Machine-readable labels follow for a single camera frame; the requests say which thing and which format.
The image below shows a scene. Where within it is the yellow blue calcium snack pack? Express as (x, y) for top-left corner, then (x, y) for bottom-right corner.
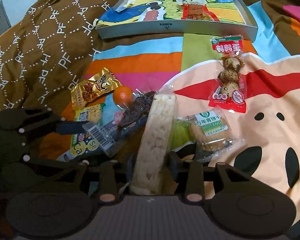
(56, 102), (121, 162)

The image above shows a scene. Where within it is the white rice cracker bar pack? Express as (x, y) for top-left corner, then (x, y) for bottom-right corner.
(129, 93), (176, 196)

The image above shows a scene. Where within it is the green label biscuit pack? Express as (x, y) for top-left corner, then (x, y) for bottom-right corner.
(171, 107), (245, 163)

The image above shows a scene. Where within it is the gold duck heart snack pack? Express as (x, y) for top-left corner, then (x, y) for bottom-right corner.
(70, 67), (122, 111)

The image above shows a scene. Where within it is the red quail egg snack pack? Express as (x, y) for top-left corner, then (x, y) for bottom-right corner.
(209, 35), (247, 113)

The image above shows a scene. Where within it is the small orange mandarin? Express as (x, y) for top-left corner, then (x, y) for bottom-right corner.
(113, 86), (134, 108)

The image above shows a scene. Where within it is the brown PF patterned pillow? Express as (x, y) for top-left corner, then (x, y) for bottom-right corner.
(0, 0), (118, 114)

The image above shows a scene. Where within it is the colourful cartoon bed sheet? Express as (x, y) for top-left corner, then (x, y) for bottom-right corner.
(37, 0), (300, 228)

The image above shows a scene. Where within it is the grey tray with colourful liner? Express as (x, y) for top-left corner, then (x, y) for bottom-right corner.
(95, 0), (258, 41)

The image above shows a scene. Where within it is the red snack pack in tray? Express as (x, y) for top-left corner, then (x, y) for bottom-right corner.
(181, 0), (219, 22)

